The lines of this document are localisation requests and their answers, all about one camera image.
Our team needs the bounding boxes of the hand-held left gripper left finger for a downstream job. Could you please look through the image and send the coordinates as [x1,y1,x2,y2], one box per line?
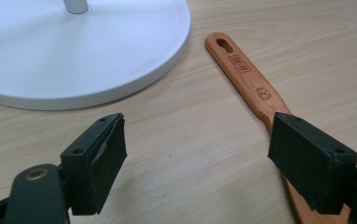
[60,112,128,217]

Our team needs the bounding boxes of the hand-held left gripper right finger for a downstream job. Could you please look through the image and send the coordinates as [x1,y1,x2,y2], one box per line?
[268,112,357,216]

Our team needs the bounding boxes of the wooden spatula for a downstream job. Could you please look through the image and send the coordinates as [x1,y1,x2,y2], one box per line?
[204,32,357,224]

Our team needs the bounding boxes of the white round lamp base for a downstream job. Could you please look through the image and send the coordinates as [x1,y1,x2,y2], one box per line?
[0,0,192,111]

